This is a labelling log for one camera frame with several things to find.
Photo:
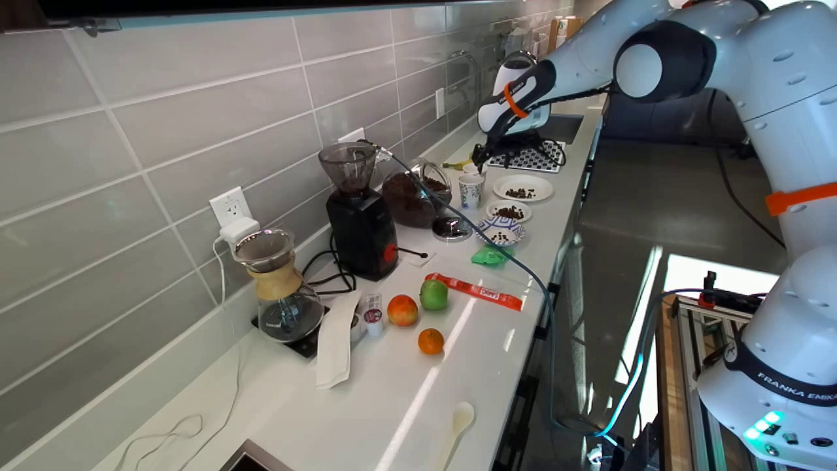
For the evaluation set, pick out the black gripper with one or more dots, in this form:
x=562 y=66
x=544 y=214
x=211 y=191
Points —
x=491 y=147

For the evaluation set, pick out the patterned paper cup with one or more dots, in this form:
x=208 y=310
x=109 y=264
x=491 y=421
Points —
x=470 y=189

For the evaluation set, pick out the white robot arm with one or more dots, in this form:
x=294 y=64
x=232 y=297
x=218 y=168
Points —
x=775 y=388

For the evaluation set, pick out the small white pod cup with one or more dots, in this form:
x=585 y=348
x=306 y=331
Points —
x=371 y=315

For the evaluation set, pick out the glass pour over carafe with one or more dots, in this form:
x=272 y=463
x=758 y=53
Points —
x=289 y=310

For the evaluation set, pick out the black white drying mat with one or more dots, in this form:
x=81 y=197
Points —
x=540 y=157

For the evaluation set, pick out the far paper plate with beans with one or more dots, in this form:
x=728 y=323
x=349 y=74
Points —
x=521 y=187

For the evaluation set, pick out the paper plate with beans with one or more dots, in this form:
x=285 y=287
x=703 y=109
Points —
x=508 y=209
x=521 y=187

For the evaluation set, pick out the near paper plate with beans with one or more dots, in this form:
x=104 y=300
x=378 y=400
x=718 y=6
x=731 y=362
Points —
x=508 y=209

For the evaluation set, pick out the patterned bowl with beans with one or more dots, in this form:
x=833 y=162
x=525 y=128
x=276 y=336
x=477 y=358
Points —
x=503 y=231

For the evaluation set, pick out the black jar lid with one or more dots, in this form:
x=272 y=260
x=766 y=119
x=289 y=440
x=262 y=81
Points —
x=451 y=227

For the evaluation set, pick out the glass jar of coffee beans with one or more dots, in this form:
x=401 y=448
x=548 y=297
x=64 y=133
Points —
x=417 y=197

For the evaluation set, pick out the green crumpled cloth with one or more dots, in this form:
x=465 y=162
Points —
x=490 y=257

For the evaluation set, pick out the orange red packet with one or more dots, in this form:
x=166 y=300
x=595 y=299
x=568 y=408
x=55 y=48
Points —
x=480 y=290

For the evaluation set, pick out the black coffee grinder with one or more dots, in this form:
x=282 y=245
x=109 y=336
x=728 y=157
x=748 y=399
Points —
x=358 y=214

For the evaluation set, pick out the green apple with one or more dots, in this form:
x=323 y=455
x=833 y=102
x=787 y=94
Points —
x=432 y=297

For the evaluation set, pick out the red orange peach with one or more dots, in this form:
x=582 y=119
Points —
x=401 y=312

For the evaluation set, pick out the small orange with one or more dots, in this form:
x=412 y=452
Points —
x=432 y=341

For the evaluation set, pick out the black kitchen scale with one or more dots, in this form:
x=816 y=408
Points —
x=306 y=346

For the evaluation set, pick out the white plastic spoon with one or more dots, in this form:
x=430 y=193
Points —
x=461 y=421

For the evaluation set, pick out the white wall charger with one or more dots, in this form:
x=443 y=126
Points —
x=235 y=231

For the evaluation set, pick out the white wall outlet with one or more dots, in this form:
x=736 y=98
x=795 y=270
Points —
x=230 y=205

